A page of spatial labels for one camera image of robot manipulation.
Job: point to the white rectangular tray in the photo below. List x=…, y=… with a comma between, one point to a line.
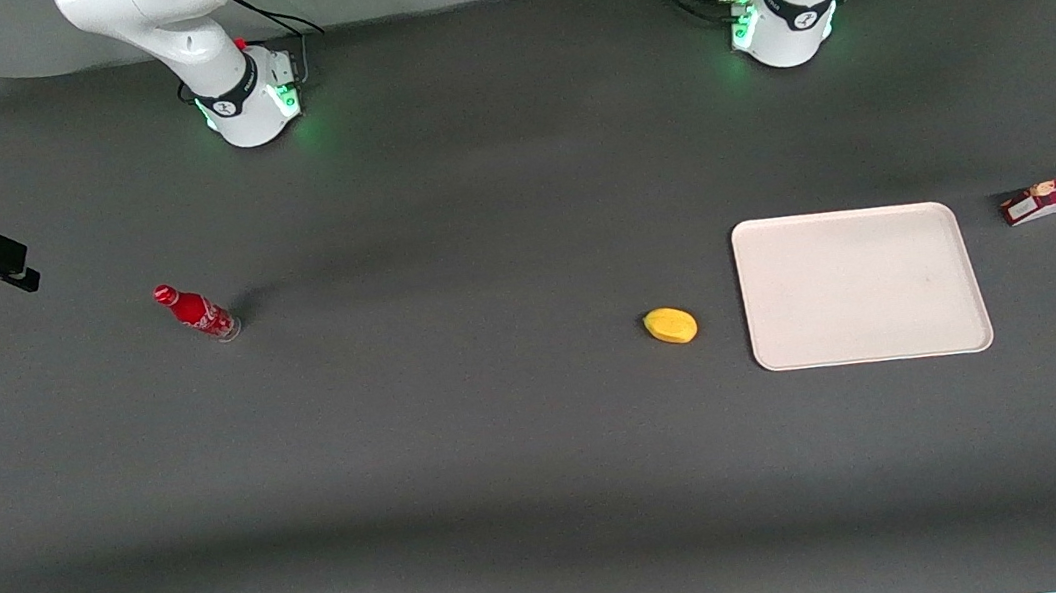
x=859, y=286

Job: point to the red cola bottle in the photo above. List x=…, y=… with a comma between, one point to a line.
x=195, y=311

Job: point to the dark grey table mat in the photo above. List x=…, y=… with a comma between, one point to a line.
x=505, y=440

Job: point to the yellow lemon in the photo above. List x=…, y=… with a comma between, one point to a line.
x=671, y=325

